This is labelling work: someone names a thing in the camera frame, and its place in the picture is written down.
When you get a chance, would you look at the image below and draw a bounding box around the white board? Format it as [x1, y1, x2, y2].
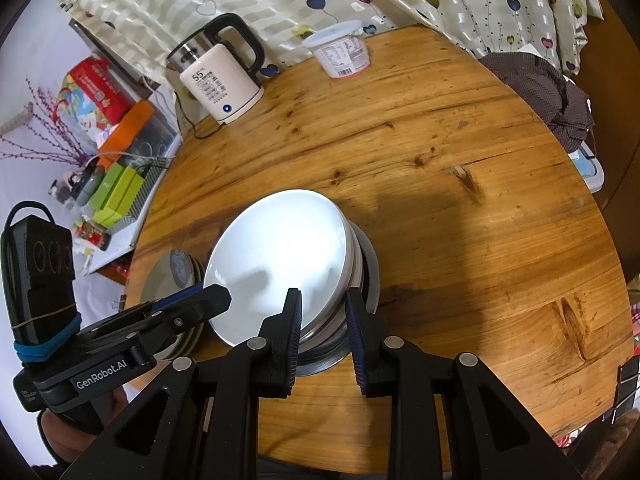
[82, 245, 136, 277]

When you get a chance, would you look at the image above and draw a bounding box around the colourful red box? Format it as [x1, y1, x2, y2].
[61, 56, 137, 133]

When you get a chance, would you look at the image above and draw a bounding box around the clear box with orange lid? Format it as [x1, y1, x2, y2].
[95, 100, 183, 171]

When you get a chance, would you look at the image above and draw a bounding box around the person's left hand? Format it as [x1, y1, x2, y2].
[41, 379, 129, 465]

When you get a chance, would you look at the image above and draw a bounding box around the green boxes stack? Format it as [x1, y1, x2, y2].
[107, 162, 168, 233]

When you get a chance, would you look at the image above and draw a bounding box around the stainless steel bowl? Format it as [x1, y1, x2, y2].
[295, 225, 381, 378]

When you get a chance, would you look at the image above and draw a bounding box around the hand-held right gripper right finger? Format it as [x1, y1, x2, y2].
[345, 287, 568, 480]

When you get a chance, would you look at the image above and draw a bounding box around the white electric kettle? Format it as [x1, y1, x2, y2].
[166, 12, 266, 125]

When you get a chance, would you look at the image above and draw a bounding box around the small red jar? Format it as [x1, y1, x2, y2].
[75, 222, 113, 253]

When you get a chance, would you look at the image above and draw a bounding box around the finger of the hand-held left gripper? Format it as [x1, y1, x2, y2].
[77, 284, 233, 361]
[107, 284, 206, 322]

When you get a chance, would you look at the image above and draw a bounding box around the purple branch decoration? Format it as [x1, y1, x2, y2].
[0, 77, 96, 168]

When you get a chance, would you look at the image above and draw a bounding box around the black kettle cable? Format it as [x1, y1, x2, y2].
[175, 92, 226, 141]

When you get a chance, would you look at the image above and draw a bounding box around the white plastic tub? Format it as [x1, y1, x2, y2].
[301, 20, 372, 80]

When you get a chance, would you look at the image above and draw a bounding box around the dark checked cloth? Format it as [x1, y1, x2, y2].
[480, 51, 596, 153]

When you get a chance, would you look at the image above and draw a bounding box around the small green box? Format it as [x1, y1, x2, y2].
[91, 207, 126, 229]

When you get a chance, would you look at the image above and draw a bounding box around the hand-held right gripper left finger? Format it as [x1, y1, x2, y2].
[60, 287, 304, 480]

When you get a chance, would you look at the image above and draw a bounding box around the white cable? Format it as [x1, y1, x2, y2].
[97, 147, 153, 162]

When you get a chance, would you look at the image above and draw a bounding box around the grey oblong object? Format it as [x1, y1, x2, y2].
[80, 167, 106, 201]

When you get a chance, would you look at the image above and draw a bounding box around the black patterned object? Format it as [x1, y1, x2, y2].
[602, 350, 640, 426]

